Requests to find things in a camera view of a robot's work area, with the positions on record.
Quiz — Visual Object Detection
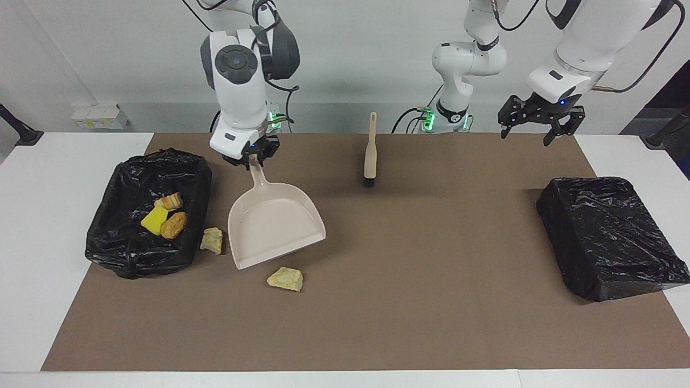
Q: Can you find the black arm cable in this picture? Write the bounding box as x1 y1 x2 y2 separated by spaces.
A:
267 80 300 128
596 0 686 94

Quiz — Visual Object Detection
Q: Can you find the brown bread roll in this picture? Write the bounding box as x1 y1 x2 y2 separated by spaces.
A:
160 211 188 240

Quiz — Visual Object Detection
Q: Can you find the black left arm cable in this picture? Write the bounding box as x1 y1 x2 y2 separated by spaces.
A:
596 0 686 94

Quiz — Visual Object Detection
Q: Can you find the white power strip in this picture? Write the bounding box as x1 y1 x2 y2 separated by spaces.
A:
72 104 130 130

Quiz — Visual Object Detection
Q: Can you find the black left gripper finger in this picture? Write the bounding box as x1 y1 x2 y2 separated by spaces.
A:
543 106 585 148
497 95 532 140

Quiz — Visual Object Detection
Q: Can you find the small beige foam chunk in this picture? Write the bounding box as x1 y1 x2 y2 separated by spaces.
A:
200 227 224 255

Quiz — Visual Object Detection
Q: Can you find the open bin with black bag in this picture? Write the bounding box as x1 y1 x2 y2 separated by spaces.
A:
85 148 212 279

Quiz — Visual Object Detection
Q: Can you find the brown table mat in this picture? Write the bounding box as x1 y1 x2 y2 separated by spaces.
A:
40 132 690 372

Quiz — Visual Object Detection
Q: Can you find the black stand foot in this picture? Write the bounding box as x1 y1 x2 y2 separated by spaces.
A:
640 105 690 150
0 102 45 147

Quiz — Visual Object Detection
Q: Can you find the large yellow sponge wedge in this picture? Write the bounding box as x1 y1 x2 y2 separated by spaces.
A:
141 206 169 236

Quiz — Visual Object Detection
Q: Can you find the bin wrapped in black bag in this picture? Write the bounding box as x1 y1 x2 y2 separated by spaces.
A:
536 176 690 302

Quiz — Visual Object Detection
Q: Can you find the large pale yellow foam chunk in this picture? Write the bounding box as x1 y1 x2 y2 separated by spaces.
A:
267 266 303 292

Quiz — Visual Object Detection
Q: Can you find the orange striped bread piece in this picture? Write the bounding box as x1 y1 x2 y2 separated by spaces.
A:
154 192 184 211

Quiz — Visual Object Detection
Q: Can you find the beige plastic dustpan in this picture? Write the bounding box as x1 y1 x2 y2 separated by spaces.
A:
227 154 327 270

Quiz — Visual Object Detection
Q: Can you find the beige brush with black bristles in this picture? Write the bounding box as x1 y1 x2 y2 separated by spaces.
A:
363 112 378 188

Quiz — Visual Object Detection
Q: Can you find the black left base cable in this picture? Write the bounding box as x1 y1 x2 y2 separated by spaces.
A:
392 107 432 134

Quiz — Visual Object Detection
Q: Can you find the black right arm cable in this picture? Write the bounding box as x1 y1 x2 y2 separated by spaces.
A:
267 80 300 128

